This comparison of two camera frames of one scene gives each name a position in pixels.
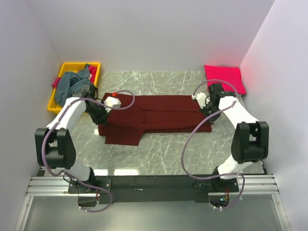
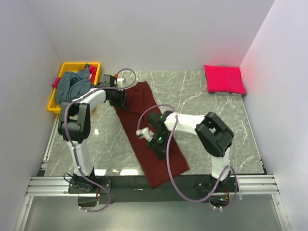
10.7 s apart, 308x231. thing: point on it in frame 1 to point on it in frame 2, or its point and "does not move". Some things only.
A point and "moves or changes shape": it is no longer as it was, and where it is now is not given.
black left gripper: x=102 y=119 to x=122 y=101
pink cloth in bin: x=93 y=71 does not move
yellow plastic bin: x=70 y=67 does not move
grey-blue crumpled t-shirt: x=68 y=82 does not move
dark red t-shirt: x=131 y=115 moves or changes shape
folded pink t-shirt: x=231 y=78 does not move
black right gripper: x=203 y=110 to x=160 y=149
